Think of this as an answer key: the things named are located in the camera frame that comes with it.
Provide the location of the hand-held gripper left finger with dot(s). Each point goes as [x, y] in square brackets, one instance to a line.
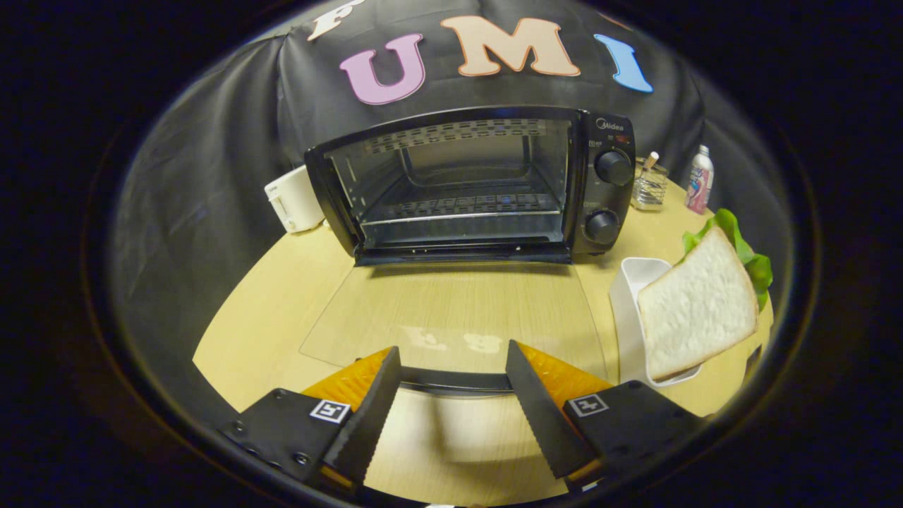
[370, 416]

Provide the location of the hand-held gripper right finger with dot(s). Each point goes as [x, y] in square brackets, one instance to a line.
[536, 409]

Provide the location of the white bread lettuce sandwich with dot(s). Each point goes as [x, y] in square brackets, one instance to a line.
[698, 310]

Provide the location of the black toaster oven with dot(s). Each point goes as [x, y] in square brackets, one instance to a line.
[607, 197]

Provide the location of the small white toaster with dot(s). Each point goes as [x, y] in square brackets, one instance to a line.
[296, 201]

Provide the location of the white plastic tray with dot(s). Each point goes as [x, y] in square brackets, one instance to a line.
[628, 310]

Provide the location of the small white-tipped stick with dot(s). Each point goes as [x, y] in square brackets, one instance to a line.
[649, 162]

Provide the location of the pink and white bottle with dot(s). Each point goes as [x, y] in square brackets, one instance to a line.
[700, 183]

